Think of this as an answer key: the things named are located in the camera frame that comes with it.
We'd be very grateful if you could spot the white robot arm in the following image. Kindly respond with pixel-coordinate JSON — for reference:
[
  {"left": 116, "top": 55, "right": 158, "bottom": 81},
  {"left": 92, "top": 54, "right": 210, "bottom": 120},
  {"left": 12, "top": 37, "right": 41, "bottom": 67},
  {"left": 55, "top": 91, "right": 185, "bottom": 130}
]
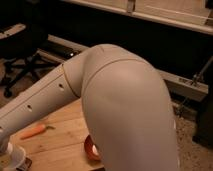
[{"left": 0, "top": 44, "right": 180, "bottom": 171}]

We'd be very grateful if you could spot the black and white eraser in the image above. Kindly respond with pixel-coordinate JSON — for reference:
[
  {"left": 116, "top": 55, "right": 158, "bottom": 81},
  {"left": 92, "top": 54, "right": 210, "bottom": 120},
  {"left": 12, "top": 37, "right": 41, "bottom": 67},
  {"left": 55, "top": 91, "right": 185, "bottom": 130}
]
[{"left": 22, "top": 158, "right": 32, "bottom": 171}]

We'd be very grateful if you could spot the black power strip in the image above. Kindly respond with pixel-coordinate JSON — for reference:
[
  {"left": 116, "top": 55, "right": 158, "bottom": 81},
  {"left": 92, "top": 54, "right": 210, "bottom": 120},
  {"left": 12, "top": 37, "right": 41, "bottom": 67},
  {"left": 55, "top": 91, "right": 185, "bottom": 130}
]
[{"left": 49, "top": 42, "right": 77, "bottom": 59}]

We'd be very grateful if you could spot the red bowl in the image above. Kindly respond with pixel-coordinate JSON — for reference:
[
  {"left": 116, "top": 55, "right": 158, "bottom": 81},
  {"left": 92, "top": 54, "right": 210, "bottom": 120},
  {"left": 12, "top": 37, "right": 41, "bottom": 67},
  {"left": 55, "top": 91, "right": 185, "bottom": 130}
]
[{"left": 84, "top": 135, "right": 100, "bottom": 161}]

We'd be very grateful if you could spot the orange carrot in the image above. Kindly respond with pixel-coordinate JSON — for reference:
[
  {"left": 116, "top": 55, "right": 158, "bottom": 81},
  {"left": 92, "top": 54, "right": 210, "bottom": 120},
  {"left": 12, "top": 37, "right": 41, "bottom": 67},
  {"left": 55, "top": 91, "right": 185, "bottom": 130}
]
[{"left": 20, "top": 124, "right": 52, "bottom": 140}]

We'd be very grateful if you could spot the metal stand rod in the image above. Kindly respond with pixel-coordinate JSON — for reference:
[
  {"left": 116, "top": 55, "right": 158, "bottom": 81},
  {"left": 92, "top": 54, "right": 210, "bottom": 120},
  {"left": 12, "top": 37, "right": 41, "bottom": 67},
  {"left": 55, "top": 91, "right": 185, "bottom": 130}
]
[{"left": 176, "top": 56, "right": 213, "bottom": 117}]

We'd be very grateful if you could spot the black office chair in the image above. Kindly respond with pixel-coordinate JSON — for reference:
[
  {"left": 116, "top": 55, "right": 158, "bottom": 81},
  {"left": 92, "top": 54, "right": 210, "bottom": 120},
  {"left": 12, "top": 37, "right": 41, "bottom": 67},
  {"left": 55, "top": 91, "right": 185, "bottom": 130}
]
[{"left": 0, "top": 25, "right": 56, "bottom": 98}]

